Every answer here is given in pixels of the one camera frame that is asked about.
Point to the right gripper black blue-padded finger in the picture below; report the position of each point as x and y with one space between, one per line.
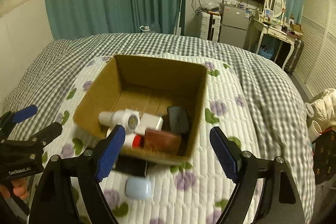
54 202
279 201

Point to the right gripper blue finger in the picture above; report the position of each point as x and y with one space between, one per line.
10 119

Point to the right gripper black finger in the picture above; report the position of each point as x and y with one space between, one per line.
47 134

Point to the black rectangular case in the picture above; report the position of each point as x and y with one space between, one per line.
178 120

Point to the light blue earbuds case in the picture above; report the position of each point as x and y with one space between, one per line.
138 188

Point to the white cylindrical device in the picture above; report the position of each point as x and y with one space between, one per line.
128 119

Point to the black remote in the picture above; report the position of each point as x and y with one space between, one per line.
131 166

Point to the white square charger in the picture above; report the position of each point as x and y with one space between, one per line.
149 121

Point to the white plug adapter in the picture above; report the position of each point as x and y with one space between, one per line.
132 140

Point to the person's left hand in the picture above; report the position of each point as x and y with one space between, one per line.
19 189

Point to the white floral quilted mat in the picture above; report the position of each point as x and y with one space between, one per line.
194 192

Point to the grey checkered bedspread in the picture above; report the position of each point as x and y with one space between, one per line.
277 110

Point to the paper cup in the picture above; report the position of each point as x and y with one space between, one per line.
314 131

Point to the black patterned garment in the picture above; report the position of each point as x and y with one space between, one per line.
324 156

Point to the white puffer jacket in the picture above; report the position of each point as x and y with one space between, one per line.
322 109

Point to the dark checkered suitcase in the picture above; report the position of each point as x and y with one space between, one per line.
296 54

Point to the blue laundry basket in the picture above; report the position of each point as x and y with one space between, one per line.
265 52

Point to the brown cardboard box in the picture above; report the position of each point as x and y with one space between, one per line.
150 85

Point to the white louvered wardrobe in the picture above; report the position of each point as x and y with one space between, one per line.
316 65

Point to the white dressing table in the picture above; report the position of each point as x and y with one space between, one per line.
259 34

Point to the silver mini fridge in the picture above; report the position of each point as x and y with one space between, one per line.
234 26

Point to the white ribbed suitcase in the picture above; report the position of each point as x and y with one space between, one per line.
209 24

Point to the clear water jug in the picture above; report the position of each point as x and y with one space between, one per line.
150 28

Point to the white oval vanity mirror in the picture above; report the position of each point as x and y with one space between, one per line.
276 6

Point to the white mop handle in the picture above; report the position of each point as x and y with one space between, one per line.
177 28

